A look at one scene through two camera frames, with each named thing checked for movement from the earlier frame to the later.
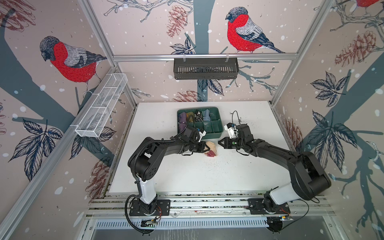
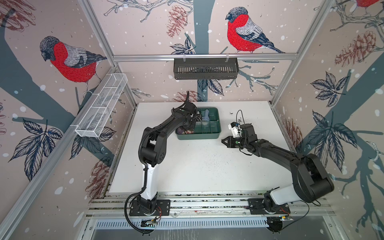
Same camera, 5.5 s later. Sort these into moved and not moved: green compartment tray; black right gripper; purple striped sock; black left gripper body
Moved: black left gripper body
Not moved: green compartment tray; purple striped sock; black right gripper
